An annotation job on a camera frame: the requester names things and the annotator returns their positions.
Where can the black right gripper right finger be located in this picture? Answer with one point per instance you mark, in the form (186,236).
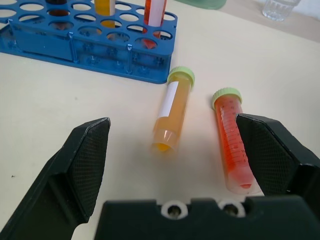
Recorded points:
(272,160)

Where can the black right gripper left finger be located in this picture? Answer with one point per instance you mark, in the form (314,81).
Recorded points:
(72,170)

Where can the red liquid tube green cap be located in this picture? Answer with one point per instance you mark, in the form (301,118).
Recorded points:
(231,140)

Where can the orange liquid tube green cap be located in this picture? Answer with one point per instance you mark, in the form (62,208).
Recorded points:
(172,115)

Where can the blue test tube rack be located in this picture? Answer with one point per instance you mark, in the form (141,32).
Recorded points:
(90,42)

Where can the dark tube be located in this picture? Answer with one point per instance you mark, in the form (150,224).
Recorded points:
(58,6)

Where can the clear glass cup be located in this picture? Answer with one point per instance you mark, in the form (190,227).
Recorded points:
(280,8)

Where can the green round object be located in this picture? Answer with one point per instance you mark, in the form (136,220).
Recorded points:
(202,3)

